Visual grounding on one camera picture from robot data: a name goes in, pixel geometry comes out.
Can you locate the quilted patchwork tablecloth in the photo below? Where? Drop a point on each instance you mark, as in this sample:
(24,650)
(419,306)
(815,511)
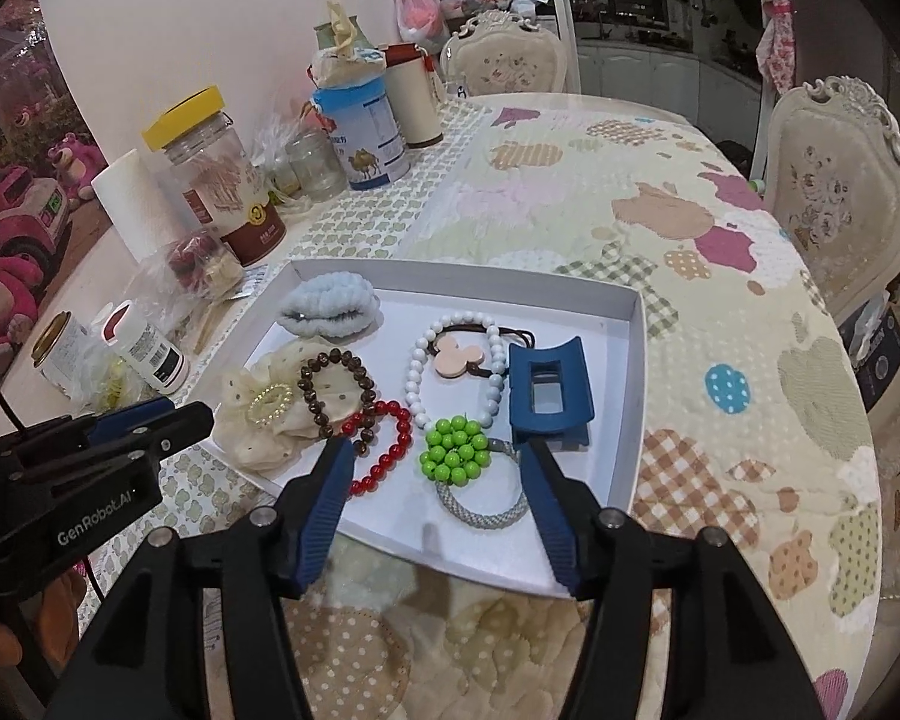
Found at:
(720,277)

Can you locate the clear bag of red dates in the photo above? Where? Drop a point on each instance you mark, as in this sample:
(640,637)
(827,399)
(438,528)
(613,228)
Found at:
(195,262)

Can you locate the light blue scrunchie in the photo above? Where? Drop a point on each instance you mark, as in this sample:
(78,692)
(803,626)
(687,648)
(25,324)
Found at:
(330,307)

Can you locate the small tin can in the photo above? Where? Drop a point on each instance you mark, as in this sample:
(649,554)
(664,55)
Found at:
(60,356)

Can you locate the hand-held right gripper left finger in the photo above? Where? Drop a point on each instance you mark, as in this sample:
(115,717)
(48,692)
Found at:
(330,510)

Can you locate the cream canister red lid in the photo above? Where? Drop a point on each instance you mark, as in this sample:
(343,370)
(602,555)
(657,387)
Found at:
(412,101)

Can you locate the pink hanging apron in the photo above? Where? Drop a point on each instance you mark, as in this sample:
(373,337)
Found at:
(774,30)

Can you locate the blue plastic bag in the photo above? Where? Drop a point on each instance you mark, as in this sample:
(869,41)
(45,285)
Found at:
(874,337)

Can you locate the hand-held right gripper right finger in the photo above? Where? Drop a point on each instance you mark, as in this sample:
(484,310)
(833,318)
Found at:
(551,510)

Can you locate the white bottle red cap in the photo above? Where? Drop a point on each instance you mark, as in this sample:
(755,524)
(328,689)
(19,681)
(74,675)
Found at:
(150,349)

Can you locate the person's left hand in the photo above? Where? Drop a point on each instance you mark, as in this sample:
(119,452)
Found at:
(64,615)

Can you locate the blue milk powder can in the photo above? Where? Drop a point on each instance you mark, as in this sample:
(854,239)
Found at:
(360,139)

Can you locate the yellow lid plastic jar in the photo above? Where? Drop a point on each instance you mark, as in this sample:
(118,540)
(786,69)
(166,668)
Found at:
(217,187)

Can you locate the white kitchen cabinets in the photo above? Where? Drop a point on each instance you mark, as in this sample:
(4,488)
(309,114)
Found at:
(660,71)

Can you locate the white bead tie pink charm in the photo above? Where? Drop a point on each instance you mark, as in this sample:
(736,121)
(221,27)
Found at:
(454,360)

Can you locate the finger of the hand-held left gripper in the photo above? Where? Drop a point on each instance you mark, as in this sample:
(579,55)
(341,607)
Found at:
(131,420)
(184,427)

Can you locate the small clear glass jar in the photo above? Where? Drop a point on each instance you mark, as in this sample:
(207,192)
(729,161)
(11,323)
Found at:
(316,169)

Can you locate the cream dotted scrunchie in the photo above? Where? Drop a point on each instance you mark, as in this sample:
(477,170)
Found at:
(251,442)

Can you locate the blue hair claw clip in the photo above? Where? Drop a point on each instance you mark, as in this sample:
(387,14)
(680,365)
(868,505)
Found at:
(525,390)

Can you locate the white shallow tray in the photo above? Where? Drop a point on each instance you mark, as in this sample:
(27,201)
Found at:
(585,360)

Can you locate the crinkled clear cellophane bag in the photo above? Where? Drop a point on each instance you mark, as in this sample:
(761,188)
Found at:
(270,150)

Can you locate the green vase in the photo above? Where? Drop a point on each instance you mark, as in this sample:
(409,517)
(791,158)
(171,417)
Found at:
(326,34)

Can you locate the silver blister pack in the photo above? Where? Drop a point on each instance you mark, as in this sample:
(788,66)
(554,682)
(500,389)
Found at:
(247,285)

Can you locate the white paper towel roll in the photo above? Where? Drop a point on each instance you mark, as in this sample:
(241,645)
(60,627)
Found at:
(131,202)

